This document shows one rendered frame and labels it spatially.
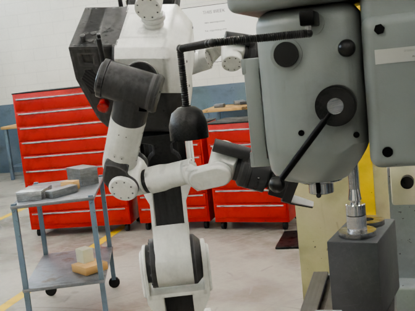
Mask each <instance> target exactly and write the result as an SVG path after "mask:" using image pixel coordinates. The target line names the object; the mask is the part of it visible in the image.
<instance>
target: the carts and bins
mask: <svg viewBox="0 0 415 311"><path fill-rule="evenodd" d="M66 169H67V178H68V180H62V181H52V182H45V183H38V182H34V183H33V185H32V186H28V187H26V188H24V189H23V190H21V191H19V192H17V193H16V196H17V200H16V201H15V202H14V203H13V204H11V205H10V209H11V211H12V219H13V224H14V232H15V240H16V245H17V252H18V257H19V265H20V273H21V278H22V286H23V289H22V292H23V294H24V299H25V307H26V311H32V306H31V299H30V292H35V291H44V290H45V291H46V294H47V295H49V296H53V295H55V293H56V291H57V289H59V288H69V287H74V286H84V285H89V284H99V285H100V291H101V300H102V305H103V311H109V310H108V304H107V296H106V286H105V281H106V276H107V271H108V268H109V263H110V268H111V278H110V280H109V286H110V287H112V288H116V287H118V286H119V284H120V280H119V278H118V277H116V275H115V266H114V256H113V251H112V250H113V246H112V241H111V232H110V227H109V217H108V212H107V202H106V193H105V188H104V182H103V175H98V169H97V166H94V165H76V166H73V167H67V168H66ZM99 188H100V191H101V200H102V206H103V215H104V224H105V230H106V239H107V246H105V247H100V243H99V234H98V224H97V219H96V210H95V204H94V199H95V197H96V195H97V193H98V190H99ZM81 201H89V206H90V215H91V224H92V230H93V239H94V248H92V247H88V246H83V247H79V248H76V249H75V250H74V251H64V252H55V253H48V245H47V240H46V232H45V227H44V218H43V210H42V206H44V205H54V204H65V203H71V202H81ZM28 207H37V211H38V220H39V224H40V233H41V241H42V246H43V256H42V258H41V260H40V261H39V263H38V265H37V266H36V268H35V270H34V271H33V273H32V274H31V277H30V278H29V280H28V277H27V269H26V265H25V256H24V251H23V244H22V235H21V230H20V222H19V215H18V210H17V209H22V208H28Z"/></svg>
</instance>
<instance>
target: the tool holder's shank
mask: <svg viewBox="0 0 415 311"><path fill-rule="evenodd" d="M348 183H349V194H348V200H349V201H350V204H360V200H361V199H362V198H361V193H360V190H359V178H358V165H356V166H355V168H354V169H353V170H352V172H351V173H350V174H349V175H348Z"/></svg>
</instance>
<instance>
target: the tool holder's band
mask: <svg viewBox="0 0 415 311"><path fill-rule="evenodd" d="M365 207H366V204H365V203H364V202H361V201H360V204H350V202H348V203H346V204H345V208H346V209H349V210H358V209H363V208H365Z"/></svg>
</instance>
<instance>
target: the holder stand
mask: <svg viewBox="0 0 415 311"><path fill-rule="evenodd" d="M366 220H367V230H366V231H362V232H350V231H348V230H347V224H346V223H345V224H344V225H343V226H342V227H341V228H340V229H339V230H338V231H337V232H336V233H335V234H334V235H333V236H332V237H331V238H330V239H329V240H328V241H327V250H328V258H329V273H330V288H331V296H332V310H342V311H387V310H388V308H389V306H390V304H391V303H392V300H393V299H394V297H395V295H396V293H397V291H398V289H399V287H400V282H399V273H398V254H397V245H396V226H395V219H385V218H384V217H382V216H379V215H366Z"/></svg>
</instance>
